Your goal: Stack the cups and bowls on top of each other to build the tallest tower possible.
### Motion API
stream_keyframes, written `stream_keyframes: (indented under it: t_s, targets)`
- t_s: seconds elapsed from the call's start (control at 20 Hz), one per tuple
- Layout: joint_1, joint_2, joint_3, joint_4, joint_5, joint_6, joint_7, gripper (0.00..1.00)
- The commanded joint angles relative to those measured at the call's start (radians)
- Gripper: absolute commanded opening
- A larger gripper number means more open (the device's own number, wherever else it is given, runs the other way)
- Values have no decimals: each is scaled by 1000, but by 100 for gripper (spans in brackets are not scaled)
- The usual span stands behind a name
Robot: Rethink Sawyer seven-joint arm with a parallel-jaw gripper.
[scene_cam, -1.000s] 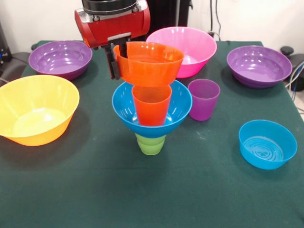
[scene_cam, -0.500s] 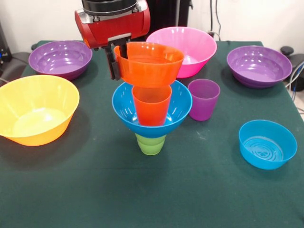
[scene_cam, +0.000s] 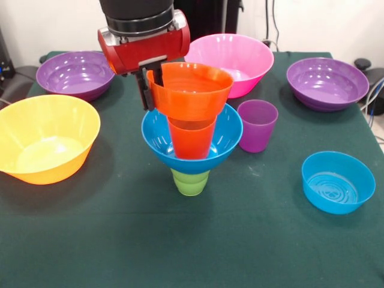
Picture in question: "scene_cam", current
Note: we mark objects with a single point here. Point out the dark green table cloth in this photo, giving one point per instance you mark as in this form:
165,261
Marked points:
192,240

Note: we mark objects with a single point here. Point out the orange plastic bowl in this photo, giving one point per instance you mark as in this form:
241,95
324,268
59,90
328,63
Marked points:
192,103

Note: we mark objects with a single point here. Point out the deep blue plastic bowl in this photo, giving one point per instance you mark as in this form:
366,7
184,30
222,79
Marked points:
225,141

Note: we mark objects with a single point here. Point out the green plastic cup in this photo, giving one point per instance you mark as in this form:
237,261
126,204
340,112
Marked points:
189,187

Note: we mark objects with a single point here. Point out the black device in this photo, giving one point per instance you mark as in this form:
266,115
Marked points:
6,69

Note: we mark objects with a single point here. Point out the pink plastic bowl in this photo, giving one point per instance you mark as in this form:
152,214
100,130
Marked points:
249,60

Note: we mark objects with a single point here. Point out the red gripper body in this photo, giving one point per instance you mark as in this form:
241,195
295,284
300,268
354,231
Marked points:
144,52

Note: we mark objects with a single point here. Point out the low blue plastic bowl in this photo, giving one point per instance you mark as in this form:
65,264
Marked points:
330,202

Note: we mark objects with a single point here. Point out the purple plastic cup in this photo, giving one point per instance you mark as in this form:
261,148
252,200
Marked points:
259,138

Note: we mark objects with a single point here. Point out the orange plastic cup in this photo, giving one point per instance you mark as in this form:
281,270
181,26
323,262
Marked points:
192,144

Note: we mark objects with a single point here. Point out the yellow plastic bowl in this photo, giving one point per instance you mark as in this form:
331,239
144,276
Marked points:
45,156

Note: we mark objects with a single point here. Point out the black round knob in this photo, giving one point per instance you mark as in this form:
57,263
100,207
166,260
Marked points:
362,63

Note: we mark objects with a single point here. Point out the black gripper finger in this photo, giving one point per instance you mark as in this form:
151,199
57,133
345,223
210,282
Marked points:
147,96
158,76

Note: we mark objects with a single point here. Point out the purple plastic bowl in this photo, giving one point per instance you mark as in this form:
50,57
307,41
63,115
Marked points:
327,91
75,88

